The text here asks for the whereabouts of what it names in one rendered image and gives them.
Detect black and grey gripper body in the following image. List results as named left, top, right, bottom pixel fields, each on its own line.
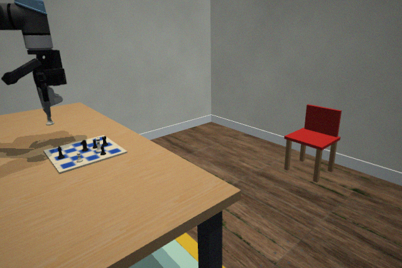
left=27, top=50, right=67, bottom=88

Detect blue and cream chessboard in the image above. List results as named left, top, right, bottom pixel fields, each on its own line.
left=43, top=137, right=128, bottom=174

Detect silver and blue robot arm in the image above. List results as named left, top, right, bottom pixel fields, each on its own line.
left=0, top=0, right=53, bottom=85

